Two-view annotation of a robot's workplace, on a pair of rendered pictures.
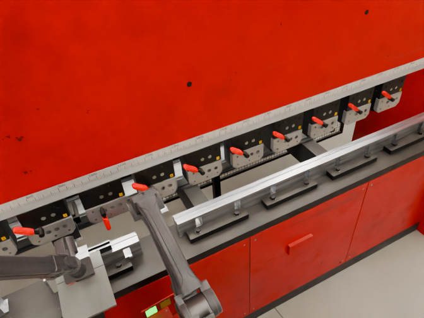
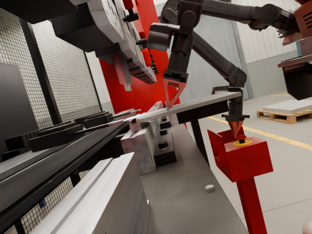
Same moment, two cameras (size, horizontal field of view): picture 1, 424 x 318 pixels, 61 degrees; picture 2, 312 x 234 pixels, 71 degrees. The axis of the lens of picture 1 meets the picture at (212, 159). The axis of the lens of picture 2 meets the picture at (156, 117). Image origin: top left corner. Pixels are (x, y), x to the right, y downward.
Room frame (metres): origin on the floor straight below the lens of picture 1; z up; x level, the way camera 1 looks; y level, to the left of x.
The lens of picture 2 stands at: (0.54, 1.12, 1.05)
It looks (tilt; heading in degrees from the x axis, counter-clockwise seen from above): 5 degrees down; 298
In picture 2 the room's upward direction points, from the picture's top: 15 degrees counter-clockwise
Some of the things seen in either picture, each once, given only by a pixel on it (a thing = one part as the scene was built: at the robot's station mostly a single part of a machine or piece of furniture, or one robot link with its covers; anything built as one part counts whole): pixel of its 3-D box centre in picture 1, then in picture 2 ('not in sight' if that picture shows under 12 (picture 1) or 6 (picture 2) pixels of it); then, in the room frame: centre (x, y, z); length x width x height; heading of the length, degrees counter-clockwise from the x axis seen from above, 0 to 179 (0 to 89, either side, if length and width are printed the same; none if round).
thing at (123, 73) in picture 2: (65, 236); (124, 74); (0.89, 0.57, 1.13); 0.10 x 0.02 x 0.10; 114
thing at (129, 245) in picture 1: (94, 261); (145, 138); (0.91, 0.52, 0.92); 0.39 x 0.06 x 0.10; 114
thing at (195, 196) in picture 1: (181, 181); (96, 153); (1.48, 0.18, 0.81); 0.64 x 0.08 x 0.14; 24
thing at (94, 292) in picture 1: (84, 286); (185, 105); (0.76, 0.51, 1.00); 0.26 x 0.18 x 0.01; 24
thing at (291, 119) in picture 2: not in sight; (292, 111); (0.23, -3.73, 0.07); 1.20 x 0.82 x 0.14; 117
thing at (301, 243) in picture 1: (300, 244); not in sight; (1.16, -0.43, 0.58); 0.15 x 0.02 x 0.07; 114
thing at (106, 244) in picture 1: (86, 254); (139, 120); (0.91, 0.54, 0.98); 0.20 x 0.03 x 0.03; 114
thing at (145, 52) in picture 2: (105, 218); (144, 53); (0.90, 0.41, 1.20); 0.04 x 0.02 x 0.10; 24
